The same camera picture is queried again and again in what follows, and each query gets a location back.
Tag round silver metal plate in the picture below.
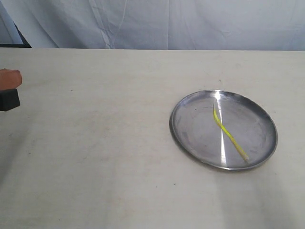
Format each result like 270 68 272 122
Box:
169 90 278 171

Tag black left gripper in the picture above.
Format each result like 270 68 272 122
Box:
0 69 22 112

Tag thin yellow strip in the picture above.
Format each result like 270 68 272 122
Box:
213 105 249 162

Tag white backdrop cloth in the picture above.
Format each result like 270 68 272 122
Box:
1 0 305 51

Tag black frame at backdrop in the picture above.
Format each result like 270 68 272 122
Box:
0 24 31 48

